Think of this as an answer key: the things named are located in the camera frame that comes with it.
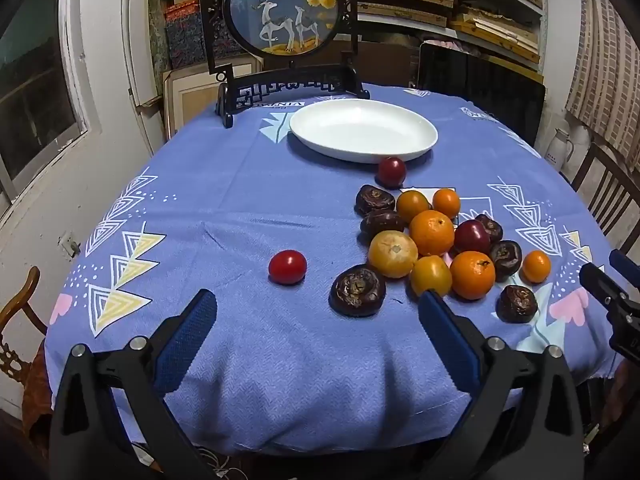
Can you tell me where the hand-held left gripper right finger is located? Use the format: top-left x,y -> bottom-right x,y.
417,290 -> 586,480

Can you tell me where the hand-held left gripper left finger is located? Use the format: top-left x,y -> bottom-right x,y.
49,288 -> 218,480

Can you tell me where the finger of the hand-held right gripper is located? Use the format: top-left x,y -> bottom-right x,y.
608,248 -> 640,281
579,262 -> 632,317

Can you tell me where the large mandarin orange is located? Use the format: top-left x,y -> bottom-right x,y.
409,209 -> 456,257
450,251 -> 496,301

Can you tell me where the yellowish mandarin orange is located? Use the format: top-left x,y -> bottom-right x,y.
368,230 -> 419,279

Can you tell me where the dark red plum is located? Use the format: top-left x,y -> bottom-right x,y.
454,219 -> 492,256
376,156 -> 407,188

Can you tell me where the red cherry tomato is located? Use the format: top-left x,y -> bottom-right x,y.
268,249 -> 308,286

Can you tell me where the small mandarin orange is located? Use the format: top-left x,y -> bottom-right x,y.
432,188 -> 462,219
521,250 -> 552,284
410,255 -> 453,298

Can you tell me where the small yellow tomato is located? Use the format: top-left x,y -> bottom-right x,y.
396,190 -> 431,224

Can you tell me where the white oval plate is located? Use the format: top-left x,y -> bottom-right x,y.
289,98 -> 439,164

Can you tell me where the slatted wooden chair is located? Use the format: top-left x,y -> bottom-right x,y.
570,141 -> 640,256

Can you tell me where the white thermos jug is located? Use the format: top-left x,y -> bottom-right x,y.
544,127 -> 576,170

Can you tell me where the blue printed tablecloth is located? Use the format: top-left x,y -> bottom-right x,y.
44,82 -> 633,456

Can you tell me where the carved wooden chair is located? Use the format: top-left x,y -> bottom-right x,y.
0,266 -> 53,441

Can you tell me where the checkered curtain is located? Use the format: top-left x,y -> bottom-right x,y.
564,0 -> 640,171

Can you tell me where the black glossy panel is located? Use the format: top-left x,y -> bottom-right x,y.
417,41 -> 547,146

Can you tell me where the brown cardboard panel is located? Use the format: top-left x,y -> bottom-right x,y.
357,35 -> 421,86

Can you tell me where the sliding glass window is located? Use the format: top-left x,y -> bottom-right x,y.
0,0 -> 96,206

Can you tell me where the red patterned box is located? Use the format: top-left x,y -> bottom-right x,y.
164,2 -> 203,23

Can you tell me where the round deer table screen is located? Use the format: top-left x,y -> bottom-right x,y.
197,0 -> 372,129

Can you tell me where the wall outlet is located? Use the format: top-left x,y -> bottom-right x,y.
57,231 -> 82,260

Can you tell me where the light wooden picture frame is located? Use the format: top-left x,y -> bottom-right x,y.
162,57 -> 263,138

